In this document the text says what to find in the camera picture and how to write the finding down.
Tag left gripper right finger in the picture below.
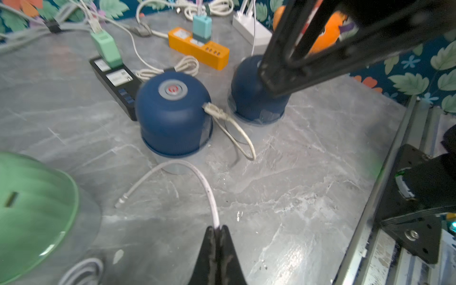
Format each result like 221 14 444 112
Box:
215 225 247 285

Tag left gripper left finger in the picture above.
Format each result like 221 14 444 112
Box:
188 226 219 285

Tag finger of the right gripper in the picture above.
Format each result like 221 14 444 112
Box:
258 0 456 97

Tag blue meat grinder front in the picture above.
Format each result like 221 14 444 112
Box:
228 55 291 125

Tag blue meat grinder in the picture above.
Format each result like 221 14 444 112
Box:
135 72 213 158
228 55 291 125

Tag green meat grinder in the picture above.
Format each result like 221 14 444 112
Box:
1 152 103 285

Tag teal charger adapter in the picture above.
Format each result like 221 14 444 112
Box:
192 15 212 43

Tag green charger adapter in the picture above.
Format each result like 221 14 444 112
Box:
90 30 123 68

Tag orange clownfish plush toy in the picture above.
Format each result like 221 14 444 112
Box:
273 0 348 54

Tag white folding desk lamp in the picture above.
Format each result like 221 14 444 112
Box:
232 1 272 53

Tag orange power strip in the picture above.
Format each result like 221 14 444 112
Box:
168 27 230 71

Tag black power strip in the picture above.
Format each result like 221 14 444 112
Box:
89 57 142 121

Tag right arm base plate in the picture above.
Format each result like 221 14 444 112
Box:
375 144 456 264

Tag white lamp cord bundle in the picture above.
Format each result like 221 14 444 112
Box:
135 0 235 38

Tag white cords at back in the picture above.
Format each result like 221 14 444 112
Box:
0 0 108 54

